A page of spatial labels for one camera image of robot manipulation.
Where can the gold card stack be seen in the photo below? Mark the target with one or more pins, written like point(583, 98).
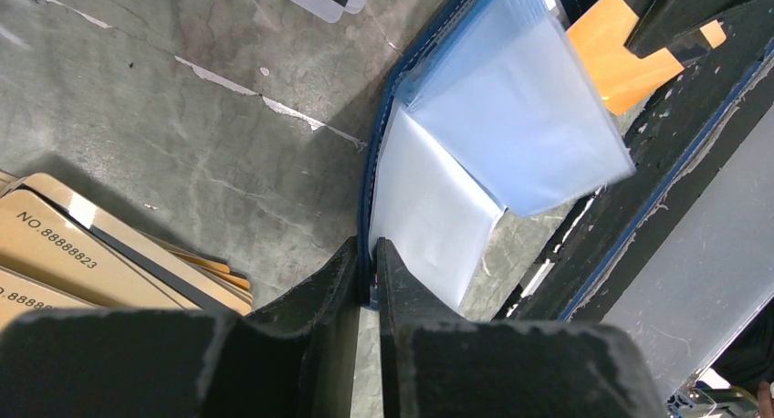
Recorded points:
point(49, 261)

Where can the gold credit card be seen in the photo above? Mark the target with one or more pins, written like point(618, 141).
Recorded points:
point(621, 78)

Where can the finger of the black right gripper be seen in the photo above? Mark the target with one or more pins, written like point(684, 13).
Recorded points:
point(661, 22)

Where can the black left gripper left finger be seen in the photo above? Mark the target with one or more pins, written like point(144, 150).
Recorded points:
point(294, 357)

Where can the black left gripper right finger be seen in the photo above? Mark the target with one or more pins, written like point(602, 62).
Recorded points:
point(435, 363)

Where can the black base frame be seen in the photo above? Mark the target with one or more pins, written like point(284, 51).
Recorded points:
point(548, 258)

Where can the blue leather card holder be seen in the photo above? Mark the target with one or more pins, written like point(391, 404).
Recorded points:
point(490, 110)

